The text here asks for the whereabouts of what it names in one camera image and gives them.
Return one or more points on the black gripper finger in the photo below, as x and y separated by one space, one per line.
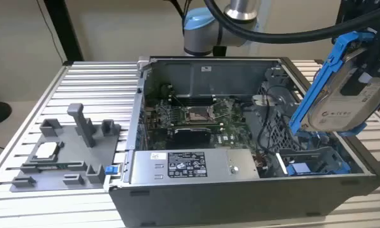
352 85

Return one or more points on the hard disk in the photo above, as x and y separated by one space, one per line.
334 107

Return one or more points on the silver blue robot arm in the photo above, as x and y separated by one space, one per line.
205 35

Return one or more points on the dark grey disk bay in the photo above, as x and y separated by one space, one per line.
316 154

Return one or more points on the black RAM slot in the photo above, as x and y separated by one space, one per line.
193 123

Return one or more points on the grey perforated drive cage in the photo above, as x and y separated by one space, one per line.
256 123

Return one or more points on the blue plastic bay block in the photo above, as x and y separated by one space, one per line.
298 169

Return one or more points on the green motherboard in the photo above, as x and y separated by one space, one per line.
230 111

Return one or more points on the CPU socket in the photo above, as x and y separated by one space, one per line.
197 115

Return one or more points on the black open PC case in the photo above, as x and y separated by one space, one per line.
208 202

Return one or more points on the silver power supply unit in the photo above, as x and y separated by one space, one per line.
145 171

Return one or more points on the blue case latch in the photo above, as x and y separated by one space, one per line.
110 170

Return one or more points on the grey parts rack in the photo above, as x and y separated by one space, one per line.
69 152

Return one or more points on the green RAM stick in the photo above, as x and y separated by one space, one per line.
61 165

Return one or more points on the silver CPU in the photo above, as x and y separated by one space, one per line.
46 150

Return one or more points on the black frame post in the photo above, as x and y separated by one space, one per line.
62 31

